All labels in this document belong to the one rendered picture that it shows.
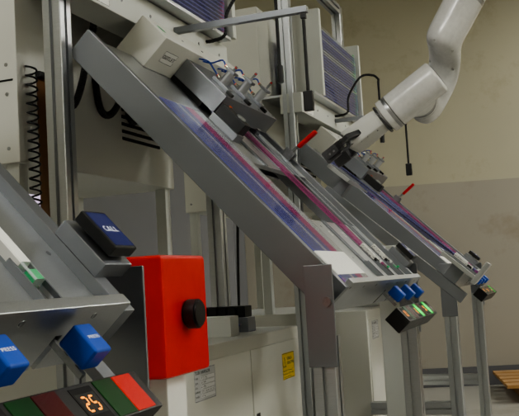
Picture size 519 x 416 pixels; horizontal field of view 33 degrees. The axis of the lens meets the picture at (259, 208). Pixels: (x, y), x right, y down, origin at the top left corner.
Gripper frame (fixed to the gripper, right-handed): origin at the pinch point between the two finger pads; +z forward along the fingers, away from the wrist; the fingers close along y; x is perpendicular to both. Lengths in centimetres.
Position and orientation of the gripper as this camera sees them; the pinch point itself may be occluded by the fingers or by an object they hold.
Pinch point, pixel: (333, 158)
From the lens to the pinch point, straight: 215.6
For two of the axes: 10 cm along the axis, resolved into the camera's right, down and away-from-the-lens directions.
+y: -3.5, -0.5, -9.3
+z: -7.6, 6.0, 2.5
